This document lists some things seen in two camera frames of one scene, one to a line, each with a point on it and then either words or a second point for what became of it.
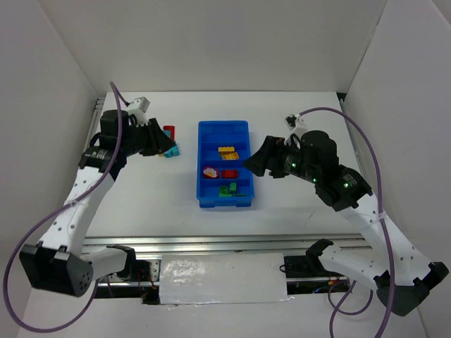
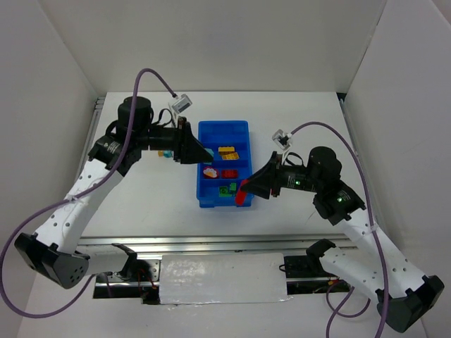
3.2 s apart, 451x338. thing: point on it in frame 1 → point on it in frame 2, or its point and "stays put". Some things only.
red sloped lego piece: (229, 173) stays put
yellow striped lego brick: (232, 156) stays put
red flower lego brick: (211, 172) stays put
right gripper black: (273, 157) → (275, 174)
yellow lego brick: (225, 149) stays put
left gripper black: (146, 137) → (181, 139)
